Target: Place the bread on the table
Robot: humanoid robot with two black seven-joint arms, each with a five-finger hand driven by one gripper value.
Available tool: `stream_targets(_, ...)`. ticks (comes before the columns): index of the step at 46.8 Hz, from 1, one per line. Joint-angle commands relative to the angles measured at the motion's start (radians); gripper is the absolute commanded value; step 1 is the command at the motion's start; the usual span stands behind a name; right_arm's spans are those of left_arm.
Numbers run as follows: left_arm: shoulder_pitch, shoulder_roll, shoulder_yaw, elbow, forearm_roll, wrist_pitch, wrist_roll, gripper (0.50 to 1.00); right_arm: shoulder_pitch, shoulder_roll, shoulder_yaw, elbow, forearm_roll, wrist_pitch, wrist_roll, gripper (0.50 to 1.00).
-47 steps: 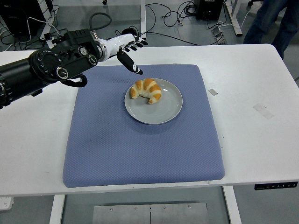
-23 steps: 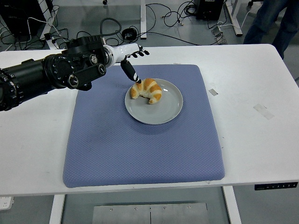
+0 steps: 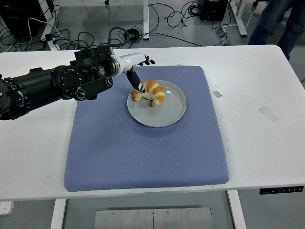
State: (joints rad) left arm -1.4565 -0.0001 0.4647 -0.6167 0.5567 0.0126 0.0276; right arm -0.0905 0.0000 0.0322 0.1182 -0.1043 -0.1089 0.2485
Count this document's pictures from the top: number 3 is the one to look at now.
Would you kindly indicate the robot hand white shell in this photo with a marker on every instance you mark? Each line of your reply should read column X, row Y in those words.
column 129, row 60

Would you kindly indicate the croissant bread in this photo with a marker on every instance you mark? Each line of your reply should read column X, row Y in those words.
column 158, row 94

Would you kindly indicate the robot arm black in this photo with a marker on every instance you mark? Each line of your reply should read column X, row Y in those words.
column 35, row 81

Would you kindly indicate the white desk leg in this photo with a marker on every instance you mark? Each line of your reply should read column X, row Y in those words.
column 47, row 22
column 146, row 19
column 240, row 21

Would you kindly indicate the grey round plate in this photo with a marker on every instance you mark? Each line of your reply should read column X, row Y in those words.
column 157, row 114

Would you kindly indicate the black caster wheel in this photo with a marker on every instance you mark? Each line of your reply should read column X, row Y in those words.
column 107, row 2

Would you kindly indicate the small grey tape piece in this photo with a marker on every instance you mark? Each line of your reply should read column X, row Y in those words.
column 217, row 94

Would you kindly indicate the blue quilted mat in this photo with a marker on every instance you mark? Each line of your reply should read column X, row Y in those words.
column 143, row 155

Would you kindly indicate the grey foot pedal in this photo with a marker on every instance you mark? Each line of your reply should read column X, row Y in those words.
column 223, row 35

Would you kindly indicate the black equipment box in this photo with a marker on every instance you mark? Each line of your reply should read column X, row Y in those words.
column 213, row 9

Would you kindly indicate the black computer case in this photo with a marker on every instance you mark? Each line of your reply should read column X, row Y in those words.
column 19, row 19

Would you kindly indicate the person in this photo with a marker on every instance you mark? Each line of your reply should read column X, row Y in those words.
column 269, row 23

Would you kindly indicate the large grey tape piece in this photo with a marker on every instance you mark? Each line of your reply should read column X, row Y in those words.
column 268, row 114

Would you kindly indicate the white table leg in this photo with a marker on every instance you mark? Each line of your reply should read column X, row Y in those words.
column 58, row 214
column 237, row 212

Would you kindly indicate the white power strip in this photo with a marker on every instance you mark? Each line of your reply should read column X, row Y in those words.
column 6, row 207

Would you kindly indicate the black table control panel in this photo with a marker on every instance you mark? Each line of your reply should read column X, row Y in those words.
column 281, row 190

